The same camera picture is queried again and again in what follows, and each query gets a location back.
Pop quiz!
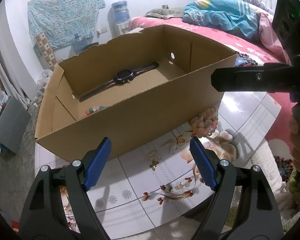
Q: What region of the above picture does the silver rhinestone hair clip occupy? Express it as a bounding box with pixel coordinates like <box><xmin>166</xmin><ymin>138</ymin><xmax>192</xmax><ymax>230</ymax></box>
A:
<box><xmin>161</xmin><ymin>140</ymin><xmax>178</xmax><ymax>153</ymax></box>

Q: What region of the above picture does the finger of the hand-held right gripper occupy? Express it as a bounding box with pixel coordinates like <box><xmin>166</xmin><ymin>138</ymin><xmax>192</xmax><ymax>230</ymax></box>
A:
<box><xmin>211</xmin><ymin>64</ymin><xmax>295</xmax><ymax>93</ymax></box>

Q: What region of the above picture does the grey patterned pillow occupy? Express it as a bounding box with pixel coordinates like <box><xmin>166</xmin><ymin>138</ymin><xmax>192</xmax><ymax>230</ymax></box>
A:
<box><xmin>145</xmin><ymin>6</ymin><xmax>185</xmax><ymax>19</ymax></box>

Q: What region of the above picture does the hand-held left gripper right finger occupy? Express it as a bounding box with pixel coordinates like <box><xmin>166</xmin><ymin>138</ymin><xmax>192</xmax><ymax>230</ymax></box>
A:
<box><xmin>189</xmin><ymin>136</ymin><xmax>283</xmax><ymax>240</ymax></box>

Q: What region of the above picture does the brown cardboard box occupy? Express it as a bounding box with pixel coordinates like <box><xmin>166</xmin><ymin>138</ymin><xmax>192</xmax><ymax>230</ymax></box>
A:
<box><xmin>34</xmin><ymin>24</ymin><xmax>238</xmax><ymax>161</ymax></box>

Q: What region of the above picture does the black smart watch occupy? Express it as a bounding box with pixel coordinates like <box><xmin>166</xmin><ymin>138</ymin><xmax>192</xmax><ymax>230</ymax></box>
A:
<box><xmin>79</xmin><ymin>62</ymin><xmax>159</xmax><ymax>103</ymax></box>

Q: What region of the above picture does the grey board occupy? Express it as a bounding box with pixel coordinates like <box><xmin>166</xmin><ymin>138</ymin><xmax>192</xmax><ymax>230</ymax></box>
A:
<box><xmin>0</xmin><ymin>96</ymin><xmax>32</xmax><ymax>154</ymax></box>

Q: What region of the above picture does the lilac cloth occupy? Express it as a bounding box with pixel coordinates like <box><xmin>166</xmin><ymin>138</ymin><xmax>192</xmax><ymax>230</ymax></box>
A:
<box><xmin>242</xmin><ymin>0</ymin><xmax>274</xmax><ymax>13</ymax></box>

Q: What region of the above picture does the white plastic bag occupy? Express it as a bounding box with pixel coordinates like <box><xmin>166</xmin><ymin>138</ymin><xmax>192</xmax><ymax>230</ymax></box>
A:
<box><xmin>37</xmin><ymin>69</ymin><xmax>53</xmax><ymax>88</ymax></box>

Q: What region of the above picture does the green plush cloth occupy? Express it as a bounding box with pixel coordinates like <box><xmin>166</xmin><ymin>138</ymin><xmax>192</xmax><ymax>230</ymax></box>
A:
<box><xmin>287</xmin><ymin>170</ymin><xmax>300</xmax><ymax>203</ymax></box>

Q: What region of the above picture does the blue water jug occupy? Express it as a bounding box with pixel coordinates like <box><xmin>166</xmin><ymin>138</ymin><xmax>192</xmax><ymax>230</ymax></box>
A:
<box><xmin>72</xmin><ymin>33</ymin><xmax>93</xmax><ymax>53</ymax></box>

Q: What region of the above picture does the pink bead bracelet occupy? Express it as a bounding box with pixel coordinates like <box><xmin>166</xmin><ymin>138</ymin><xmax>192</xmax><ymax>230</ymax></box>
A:
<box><xmin>189</xmin><ymin>107</ymin><xmax>219</xmax><ymax>138</ymax></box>

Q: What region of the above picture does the blue water dispenser bottle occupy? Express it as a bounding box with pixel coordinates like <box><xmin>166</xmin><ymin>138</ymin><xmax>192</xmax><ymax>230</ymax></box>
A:
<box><xmin>111</xmin><ymin>1</ymin><xmax>129</xmax><ymax>25</ymax></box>

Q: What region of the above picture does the gold butterfly pendant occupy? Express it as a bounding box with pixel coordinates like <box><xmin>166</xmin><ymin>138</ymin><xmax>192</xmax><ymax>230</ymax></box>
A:
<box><xmin>147</xmin><ymin>150</ymin><xmax>162</xmax><ymax>172</ymax></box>

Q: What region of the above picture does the multicolour bead bracelet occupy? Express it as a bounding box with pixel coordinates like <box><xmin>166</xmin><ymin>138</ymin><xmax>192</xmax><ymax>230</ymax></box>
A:
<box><xmin>81</xmin><ymin>106</ymin><xmax>107</xmax><ymax>117</ymax></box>

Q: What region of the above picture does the blue patterned quilt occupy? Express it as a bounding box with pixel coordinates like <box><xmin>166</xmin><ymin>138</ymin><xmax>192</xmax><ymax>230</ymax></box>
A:
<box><xmin>182</xmin><ymin>0</ymin><xmax>263</xmax><ymax>39</ymax></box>

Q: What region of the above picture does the blue floral hanging cloth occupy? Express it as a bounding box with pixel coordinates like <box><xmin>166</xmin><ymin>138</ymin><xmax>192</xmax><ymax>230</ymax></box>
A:
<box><xmin>27</xmin><ymin>0</ymin><xmax>106</xmax><ymax>69</ymax></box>

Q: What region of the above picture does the floral checked table mat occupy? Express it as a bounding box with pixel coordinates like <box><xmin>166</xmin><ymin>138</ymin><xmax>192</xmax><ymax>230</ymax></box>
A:
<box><xmin>35</xmin><ymin>90</ymin><xmax>282</xmax><ymax>235</ymax></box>

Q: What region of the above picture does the white water dispenser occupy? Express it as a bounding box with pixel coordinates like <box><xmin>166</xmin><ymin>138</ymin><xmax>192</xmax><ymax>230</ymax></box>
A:
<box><xmin>114</xmin><ymin>22</ymin><xmax>130</xmax><ymax>36</ymax></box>

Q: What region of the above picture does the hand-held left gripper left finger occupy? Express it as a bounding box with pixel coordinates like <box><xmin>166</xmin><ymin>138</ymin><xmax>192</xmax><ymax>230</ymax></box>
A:
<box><xmin>19</xmin><ymin>137</ymin><xmax>112</xmax><ymax>240</ymax></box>

